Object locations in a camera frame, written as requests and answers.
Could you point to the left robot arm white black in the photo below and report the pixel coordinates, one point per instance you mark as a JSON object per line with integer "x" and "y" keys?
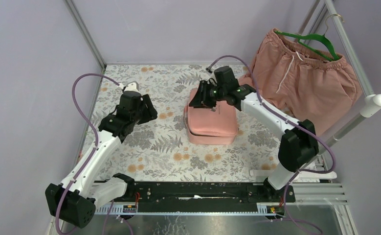
{"x": 75, "y": 199}

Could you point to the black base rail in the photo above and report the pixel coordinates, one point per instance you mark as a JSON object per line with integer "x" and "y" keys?
{"x": 200, "y": 197}

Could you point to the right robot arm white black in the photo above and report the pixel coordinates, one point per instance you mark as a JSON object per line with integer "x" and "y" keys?
{"x": 298, "y": 144}

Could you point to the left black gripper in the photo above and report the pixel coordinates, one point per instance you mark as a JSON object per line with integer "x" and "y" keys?
{"x": 144, "y": 105}

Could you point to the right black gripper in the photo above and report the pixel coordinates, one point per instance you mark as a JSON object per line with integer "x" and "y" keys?
{"x": 201, "y": 99}

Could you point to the pink shorts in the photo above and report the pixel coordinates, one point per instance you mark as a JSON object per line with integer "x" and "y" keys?
{"x": 303, "y": 83}

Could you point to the pink medicine kit case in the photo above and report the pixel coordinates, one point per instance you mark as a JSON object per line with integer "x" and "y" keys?
{"x": 211, "y": 127}

